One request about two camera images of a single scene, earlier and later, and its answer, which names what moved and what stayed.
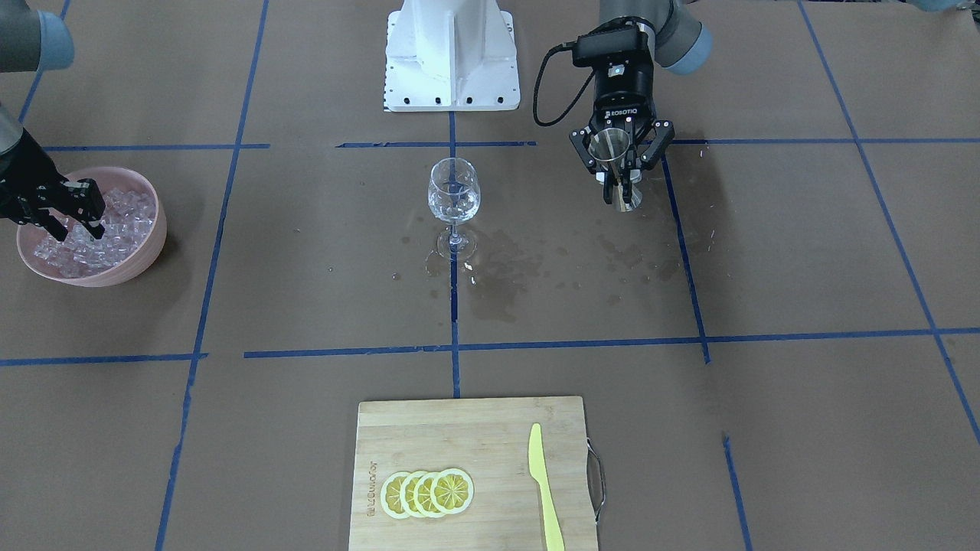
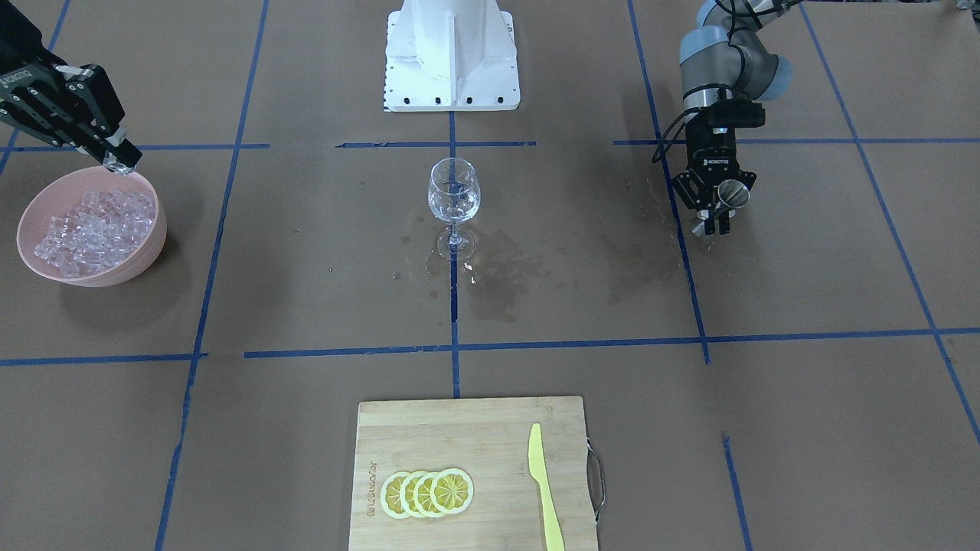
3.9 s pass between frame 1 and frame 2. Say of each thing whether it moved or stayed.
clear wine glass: stayed
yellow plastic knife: stayed
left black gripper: moved
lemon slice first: stayed
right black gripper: moved
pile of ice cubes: stayed
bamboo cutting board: stayed
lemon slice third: stayed
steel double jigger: moved
